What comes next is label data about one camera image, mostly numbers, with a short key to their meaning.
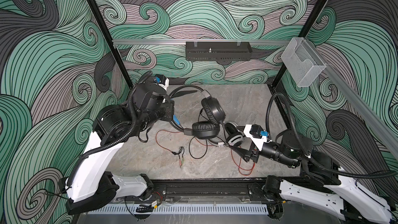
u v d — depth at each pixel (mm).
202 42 939
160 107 415
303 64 778
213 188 757
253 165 816
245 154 473
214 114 480
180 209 697
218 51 949
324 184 406
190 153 857
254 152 466
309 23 853
